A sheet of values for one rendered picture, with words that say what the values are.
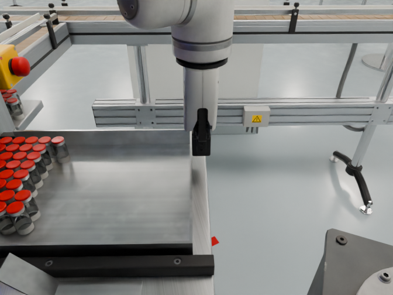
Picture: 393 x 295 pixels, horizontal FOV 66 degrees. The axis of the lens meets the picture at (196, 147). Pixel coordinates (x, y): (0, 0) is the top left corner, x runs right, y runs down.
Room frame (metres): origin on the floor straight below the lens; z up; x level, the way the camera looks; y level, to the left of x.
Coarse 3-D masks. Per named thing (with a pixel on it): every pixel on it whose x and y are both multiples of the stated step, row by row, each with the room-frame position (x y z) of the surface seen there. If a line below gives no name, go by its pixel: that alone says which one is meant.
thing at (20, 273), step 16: (16, 256) 0.20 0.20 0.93; (0, 272) 0.18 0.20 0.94; (16, 272) 0.18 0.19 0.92; (32, 272) 0.19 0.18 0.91; (16, 288) 0.17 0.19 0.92; (32, 288) 0.18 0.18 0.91; (48, 288) 0.19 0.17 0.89; (64, 288) 0.19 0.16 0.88; (80, 288) 0.19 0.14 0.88; (96, 288) 0.19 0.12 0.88; (112, 288) 0.19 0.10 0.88; (128, 288) 0.19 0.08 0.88
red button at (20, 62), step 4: (12, 60) 0.59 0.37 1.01; (16, 60) 0.59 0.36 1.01; (20, 60) 0.59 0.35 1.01; (24, 60) 0.60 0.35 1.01; (12, 64) 0.58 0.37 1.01; (16, 64) 0.58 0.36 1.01; (20, 64) 0.59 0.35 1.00; (24, 64) 0.59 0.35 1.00; (28, 64) 0.61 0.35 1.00; (12, 68) 0.58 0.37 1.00; (16, 68) 0.58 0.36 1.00; (20, 68) 0.58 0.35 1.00; (24, 68) 0.59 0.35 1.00; (28, 68) 0.60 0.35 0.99; (16, 72) 0.58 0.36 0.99; (20, 72) 0.58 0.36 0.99; (24, 72) 0.59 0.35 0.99; (28, 72) 0.60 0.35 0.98; (20, 76) 0.59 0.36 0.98; (24, 76) 0.59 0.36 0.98
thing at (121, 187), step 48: (96, 144) 0.48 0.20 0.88; (144, 144) 0.48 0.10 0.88; (48, 192) 0.35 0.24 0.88; (96, 192) 0.35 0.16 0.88; (144, 192) 0.35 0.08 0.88; (0, 240) 0.26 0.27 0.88; (48, 240) 0.26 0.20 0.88; (96, 240) 0.26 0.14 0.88; (144, 240) 0.26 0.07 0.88; (192, 240) 0.23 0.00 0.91
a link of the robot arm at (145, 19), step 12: (120, 0) 0.35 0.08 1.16; (132, 0) 0.34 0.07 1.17; (144, 0) 0.33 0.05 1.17; (156, 0) 0.34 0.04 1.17; (168, 0) 0.34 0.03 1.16; (180, 0) 0.36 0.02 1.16; (120, 12) 0.37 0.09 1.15; (132, 12) 0.34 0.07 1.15; (144, 12) 0.34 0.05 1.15; (156, 12) 0.34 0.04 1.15; (168, 12) 0.35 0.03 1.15; (180, 12) 0.36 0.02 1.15; (132, 24) 0.35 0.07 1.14; (144, 24) 0.35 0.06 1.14; (156, 24) 0.35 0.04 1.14; (168, 24) 0.36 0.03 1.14
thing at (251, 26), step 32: (64, 0) 1.36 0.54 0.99; (288, 0) 1.38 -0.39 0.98; (0, 32) 1.24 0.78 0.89; (96, 32) 1.24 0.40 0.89; (128, 32) 1.25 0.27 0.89; (160, 32) 1.25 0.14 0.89; (256, 32) 1.26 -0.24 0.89; (288, 32) 1.25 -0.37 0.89; (320, 32) 1.26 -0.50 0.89; (352, 32) 1.26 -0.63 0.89; (384, 32) 1.27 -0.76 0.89
